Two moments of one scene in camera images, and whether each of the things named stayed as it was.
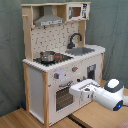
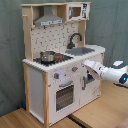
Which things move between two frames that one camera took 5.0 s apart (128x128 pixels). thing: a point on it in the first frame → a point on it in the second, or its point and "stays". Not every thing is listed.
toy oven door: x=62 y=98 stays
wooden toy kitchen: x=59 y=57 stays
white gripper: x=84 y=89 → x=96 y=66
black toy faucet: x=71 y=45 stays
